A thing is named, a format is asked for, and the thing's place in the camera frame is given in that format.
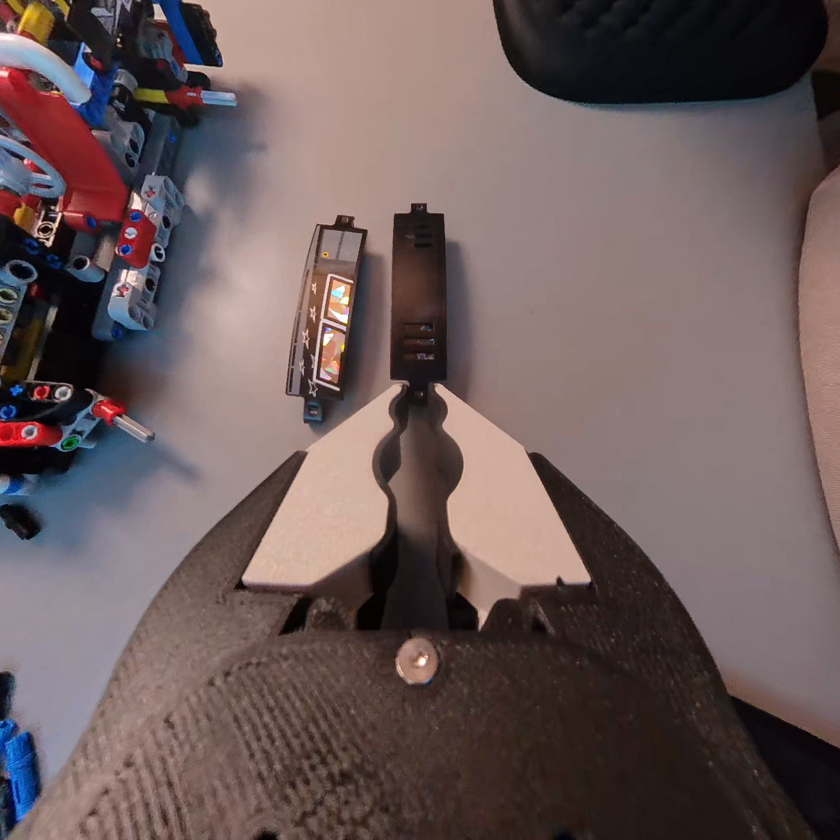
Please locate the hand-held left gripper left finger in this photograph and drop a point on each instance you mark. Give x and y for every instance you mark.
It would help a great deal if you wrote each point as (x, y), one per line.
(315, 518)

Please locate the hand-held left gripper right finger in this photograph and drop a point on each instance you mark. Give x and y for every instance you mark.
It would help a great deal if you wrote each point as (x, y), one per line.
(512, 518)

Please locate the plain black lego panel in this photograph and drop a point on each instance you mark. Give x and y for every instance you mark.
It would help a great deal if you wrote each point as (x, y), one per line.
(418, 289)

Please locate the person's right forearm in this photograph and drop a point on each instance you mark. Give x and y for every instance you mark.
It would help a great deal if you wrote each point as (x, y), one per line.
(823, 361)

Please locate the black stickered lego panel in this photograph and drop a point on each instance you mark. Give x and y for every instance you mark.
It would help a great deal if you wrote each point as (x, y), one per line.
(328, 315)

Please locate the small black lego pin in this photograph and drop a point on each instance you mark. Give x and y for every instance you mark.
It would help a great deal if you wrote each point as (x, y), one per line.
(19, 522)

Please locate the blue lego pieces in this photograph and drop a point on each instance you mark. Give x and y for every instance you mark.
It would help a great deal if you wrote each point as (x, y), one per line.
(19, 768)

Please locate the multicolour lego car model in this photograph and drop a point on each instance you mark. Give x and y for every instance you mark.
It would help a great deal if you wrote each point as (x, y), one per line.
(65, 144)

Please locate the dark cloth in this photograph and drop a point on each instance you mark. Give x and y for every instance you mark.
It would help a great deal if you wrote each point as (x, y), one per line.
(800, 774)

